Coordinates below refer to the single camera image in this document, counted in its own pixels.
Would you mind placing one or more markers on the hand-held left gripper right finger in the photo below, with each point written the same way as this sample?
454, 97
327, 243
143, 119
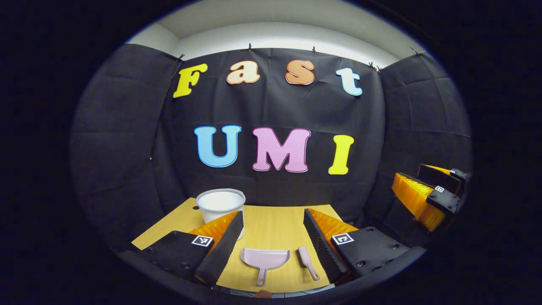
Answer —
319, 248

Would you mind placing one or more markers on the small lilac broom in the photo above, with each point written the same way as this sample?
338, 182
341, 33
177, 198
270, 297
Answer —
304, 255

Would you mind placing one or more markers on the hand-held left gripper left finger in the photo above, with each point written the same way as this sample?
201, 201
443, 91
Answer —
226, 245

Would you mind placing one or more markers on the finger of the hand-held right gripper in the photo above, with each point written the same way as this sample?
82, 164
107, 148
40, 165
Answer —
438, 178
413, 192

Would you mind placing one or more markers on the lilac plastic dustpan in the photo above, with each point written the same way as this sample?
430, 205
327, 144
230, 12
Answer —
264, 257

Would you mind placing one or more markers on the black backdrop cloth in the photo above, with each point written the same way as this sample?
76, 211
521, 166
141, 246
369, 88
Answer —
271, 110

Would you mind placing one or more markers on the white garbage bin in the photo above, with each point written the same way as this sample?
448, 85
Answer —
220, 203

